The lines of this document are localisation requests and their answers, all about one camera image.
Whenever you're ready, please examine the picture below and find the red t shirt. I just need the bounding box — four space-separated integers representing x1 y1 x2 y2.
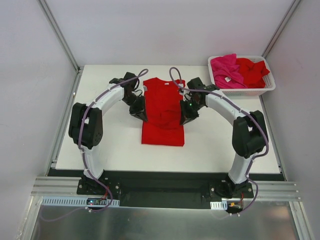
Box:
236 58 270 89
141 77 185 147

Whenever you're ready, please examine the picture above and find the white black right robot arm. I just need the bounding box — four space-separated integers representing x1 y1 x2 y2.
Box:
180 77 269 199

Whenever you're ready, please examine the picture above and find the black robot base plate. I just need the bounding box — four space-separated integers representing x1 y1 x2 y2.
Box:
76 170 254 209

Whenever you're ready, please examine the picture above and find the left white cable duct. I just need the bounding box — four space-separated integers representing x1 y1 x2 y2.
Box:
42 196 120 208

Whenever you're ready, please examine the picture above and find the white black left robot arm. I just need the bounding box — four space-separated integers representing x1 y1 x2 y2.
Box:
68 69 149 196

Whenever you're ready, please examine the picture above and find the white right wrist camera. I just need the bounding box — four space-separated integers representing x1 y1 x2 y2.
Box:
177 84 184 96

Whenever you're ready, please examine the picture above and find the pink t shirt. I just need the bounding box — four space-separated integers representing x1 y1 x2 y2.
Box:
209 53 247 89

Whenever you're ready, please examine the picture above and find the aluminium frame post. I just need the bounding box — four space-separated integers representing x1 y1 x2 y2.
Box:
37 0 81 73
261 0 303 59

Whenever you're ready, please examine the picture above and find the right aluminium frame post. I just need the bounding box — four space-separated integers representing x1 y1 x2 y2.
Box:
261 0 303 59

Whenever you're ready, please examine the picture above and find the left aluminium frame post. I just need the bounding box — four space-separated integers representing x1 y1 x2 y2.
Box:
37 0 81 73

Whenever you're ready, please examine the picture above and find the white cable duct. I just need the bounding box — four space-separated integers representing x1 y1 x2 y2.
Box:
210 200 228 211
42 196 120 208

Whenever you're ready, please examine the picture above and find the right white cable duct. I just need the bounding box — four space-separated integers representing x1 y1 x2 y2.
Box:
210 200 228 211

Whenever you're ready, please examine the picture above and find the white perforated plastic basket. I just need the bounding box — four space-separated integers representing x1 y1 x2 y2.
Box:
208 55 276 97

